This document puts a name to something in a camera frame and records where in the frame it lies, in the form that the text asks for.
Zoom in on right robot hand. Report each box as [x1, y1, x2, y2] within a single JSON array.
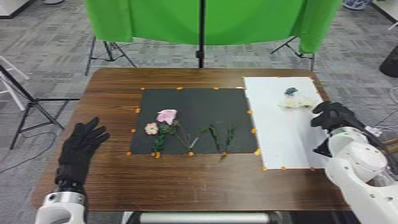
[[312, 100, 367, 134]]

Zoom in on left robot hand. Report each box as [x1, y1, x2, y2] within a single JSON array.
[[54, 116, 113, 188]]

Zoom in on white flower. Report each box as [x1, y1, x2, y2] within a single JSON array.
[[278, 95, 319, 110]]

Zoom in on white sheet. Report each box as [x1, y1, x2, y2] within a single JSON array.
[[242, 76, 335, 171]]

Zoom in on small pink flower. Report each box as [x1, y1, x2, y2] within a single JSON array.
[[145, 122, 178, 156]]

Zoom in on black tripod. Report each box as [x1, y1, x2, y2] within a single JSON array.
[[0, 64, 82, 151]]

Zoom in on green sprig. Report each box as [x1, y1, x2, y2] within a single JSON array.
[[200, 124, 225, 153], [223, 125, 239, 158]]

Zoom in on large pink flower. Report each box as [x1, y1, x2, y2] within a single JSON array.
[[155, 108, 201, 152]]

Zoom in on black backdrop stand legs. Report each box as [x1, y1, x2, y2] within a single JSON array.
[[84, 35, 139, 77], [269, 35, 319, 72]]

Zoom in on dark mat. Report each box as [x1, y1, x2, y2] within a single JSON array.
[[129, 88, 262, 156]]

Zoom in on pale grey bar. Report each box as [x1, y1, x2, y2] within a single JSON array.
[[122, 211, 287, 224]]

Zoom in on black stand pole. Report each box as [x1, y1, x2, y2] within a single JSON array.
[[194, 0, 209, 70]]

